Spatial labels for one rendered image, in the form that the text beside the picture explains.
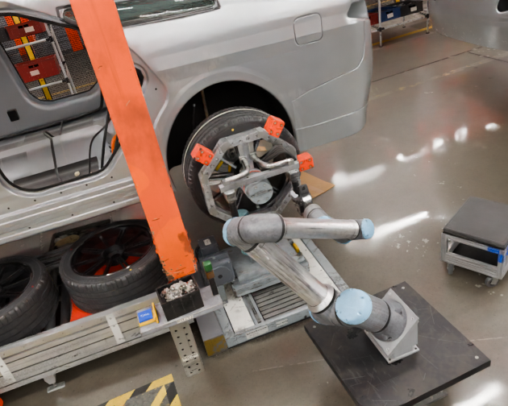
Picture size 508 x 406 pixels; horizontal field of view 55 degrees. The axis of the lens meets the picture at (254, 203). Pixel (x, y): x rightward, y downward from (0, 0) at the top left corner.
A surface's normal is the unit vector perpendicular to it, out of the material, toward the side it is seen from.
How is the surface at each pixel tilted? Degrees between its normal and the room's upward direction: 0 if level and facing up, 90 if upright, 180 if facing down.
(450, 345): 0
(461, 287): 0
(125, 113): 90
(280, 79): 90
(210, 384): 0
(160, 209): 90
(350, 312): 41
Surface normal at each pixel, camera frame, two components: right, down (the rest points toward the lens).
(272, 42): 0.31, 0.45
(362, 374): -0.18, -0.83
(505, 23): -0.81, 0.44
